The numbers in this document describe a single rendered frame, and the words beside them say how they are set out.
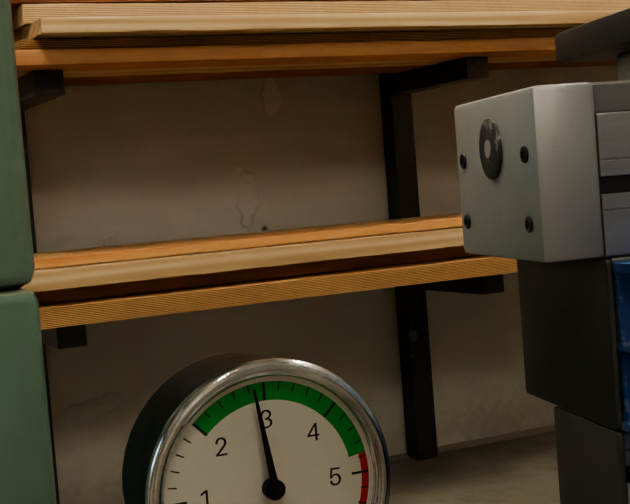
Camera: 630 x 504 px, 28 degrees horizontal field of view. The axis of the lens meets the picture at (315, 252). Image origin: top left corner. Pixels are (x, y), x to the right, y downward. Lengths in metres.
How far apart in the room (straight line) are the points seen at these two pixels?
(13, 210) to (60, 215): 2.61
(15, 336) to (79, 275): 2.12
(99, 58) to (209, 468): 2.20
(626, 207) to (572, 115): 0.06
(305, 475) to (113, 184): 2.70
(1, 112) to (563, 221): 0.36
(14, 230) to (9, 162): 0.02
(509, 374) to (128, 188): 1.19
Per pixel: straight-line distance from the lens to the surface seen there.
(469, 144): 0.74
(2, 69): 0.35
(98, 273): 2.48
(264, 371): 0.30
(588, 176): 0.65
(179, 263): 2.53
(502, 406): 3.50
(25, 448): 0.35
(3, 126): 0.35
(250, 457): 0.30
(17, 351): 0.35
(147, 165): 3.02
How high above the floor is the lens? 0.73
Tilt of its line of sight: 3 degrees down
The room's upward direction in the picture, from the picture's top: 5 degrees counter-clockwise
